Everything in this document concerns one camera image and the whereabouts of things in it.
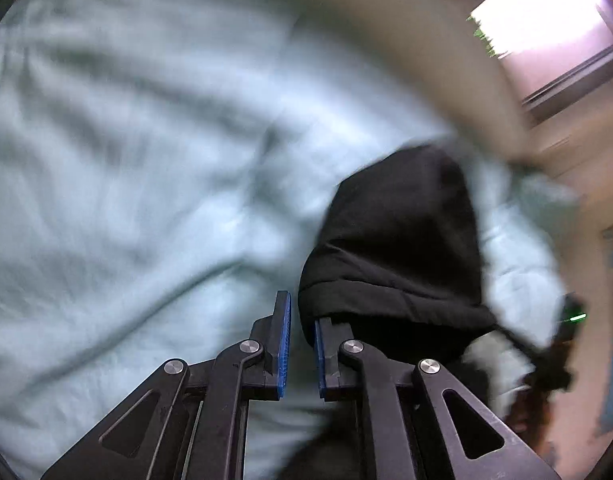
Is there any beige bed headboard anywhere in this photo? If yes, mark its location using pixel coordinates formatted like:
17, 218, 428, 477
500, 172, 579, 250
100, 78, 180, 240
286, 0, 535, 166

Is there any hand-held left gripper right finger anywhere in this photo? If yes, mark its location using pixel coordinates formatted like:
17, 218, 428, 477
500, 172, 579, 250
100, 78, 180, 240
314, 316, 562, 480

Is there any light blue bed sheet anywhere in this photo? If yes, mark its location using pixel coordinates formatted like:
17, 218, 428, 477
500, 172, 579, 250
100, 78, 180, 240
0, 0, 585, 480

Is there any black garment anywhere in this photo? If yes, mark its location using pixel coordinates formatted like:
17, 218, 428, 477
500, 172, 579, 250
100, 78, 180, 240
274, 144, 502, 480

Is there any bright window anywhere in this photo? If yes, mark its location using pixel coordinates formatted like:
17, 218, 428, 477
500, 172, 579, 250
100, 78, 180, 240
467, 0, 613, 118

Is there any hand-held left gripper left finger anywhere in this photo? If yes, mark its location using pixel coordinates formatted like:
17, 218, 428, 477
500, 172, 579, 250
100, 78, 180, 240
40, 290, 293, 480

